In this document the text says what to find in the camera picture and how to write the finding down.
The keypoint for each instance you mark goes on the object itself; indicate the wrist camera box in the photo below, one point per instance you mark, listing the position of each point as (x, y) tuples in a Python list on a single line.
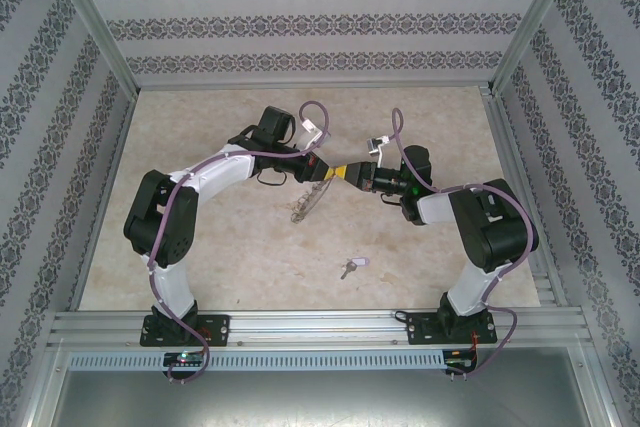
[(311, 134), (374, 146)]

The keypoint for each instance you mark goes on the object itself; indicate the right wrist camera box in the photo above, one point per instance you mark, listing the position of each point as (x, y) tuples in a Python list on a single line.
[(374, 146)]

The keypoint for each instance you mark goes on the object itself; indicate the grey metal panel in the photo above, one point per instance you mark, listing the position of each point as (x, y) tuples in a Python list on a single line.
[(320, 402)]

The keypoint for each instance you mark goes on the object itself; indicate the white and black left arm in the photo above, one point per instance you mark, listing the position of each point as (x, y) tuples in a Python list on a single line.
[(150, 217)]

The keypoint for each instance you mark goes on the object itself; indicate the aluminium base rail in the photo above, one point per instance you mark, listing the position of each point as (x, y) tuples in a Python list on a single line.
[(320, 327)]

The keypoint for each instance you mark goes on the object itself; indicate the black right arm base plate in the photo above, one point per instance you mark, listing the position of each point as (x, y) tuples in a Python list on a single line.
[(422, 329)]

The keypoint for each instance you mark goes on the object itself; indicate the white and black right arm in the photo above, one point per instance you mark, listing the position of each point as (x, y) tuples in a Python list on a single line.
[(495, 232)]

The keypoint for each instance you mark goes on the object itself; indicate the aluminium frame post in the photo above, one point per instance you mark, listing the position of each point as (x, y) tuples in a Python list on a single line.
[(531, 22), (95, 22)]

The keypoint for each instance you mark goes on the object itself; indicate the aluminium side rail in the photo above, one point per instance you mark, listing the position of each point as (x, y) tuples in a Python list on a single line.
[(506, 147), (102, 197)]

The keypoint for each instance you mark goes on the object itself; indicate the left circuit board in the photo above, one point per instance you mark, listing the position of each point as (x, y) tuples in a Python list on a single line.
[(185, 358)]

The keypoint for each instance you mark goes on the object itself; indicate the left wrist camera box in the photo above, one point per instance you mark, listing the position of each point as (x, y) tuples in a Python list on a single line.
[(311, 134)]

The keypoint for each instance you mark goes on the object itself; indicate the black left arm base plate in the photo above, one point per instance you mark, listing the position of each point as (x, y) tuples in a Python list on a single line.
[(215, 329)]

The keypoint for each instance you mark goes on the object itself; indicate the silver key with purple tag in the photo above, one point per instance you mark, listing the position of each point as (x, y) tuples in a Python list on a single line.
[(357, 262)]

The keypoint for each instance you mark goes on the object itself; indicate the circuit board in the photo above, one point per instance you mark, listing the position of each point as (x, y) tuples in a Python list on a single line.
[(460, 359), (185, 358)]

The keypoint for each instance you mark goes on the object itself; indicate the right circuit board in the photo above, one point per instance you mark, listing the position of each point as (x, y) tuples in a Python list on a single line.
[(460, 359)]

